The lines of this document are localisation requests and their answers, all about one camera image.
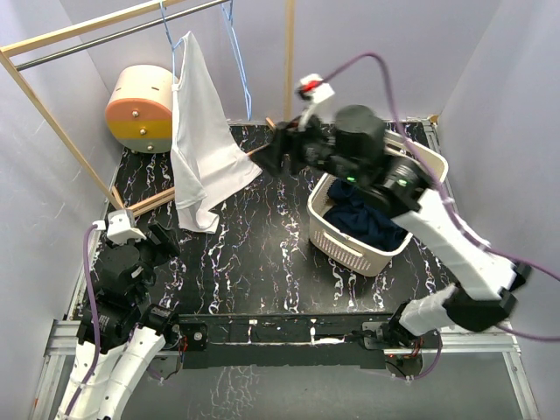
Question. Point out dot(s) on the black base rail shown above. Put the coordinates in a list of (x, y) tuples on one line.
[(294, 340)]

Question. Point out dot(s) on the metal hanging rod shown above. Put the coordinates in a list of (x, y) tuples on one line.
[(109, 35)]

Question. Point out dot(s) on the wooden clothes rack frame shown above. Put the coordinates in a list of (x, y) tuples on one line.
[(75, 30)]

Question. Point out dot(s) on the white t shirt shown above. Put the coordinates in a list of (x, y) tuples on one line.
[(208, 165)]

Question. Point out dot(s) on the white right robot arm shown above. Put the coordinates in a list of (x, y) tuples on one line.
[(482, 295)]

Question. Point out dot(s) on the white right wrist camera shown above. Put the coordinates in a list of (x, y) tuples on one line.
[(315, 92)]

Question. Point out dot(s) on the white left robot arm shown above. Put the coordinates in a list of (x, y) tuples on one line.
[(121, 331)]

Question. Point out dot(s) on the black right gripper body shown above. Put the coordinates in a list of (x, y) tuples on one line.
[(321, 150)]

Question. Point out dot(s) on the blue wire hanger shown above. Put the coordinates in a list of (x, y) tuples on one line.
[(228, 18), (177, 53)]

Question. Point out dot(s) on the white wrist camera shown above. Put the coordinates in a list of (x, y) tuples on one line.
[(315, 92), (122, 227)]

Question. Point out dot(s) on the cream plastic laundry basket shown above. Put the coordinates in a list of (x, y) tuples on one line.
[(396, 181)]

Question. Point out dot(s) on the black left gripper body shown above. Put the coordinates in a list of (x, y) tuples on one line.
[(152, 255)]

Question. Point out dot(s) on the navy blue t shirt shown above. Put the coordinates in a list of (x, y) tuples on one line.
[(352, 216)]

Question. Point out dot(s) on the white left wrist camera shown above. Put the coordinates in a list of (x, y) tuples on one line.
[(122, 227)]

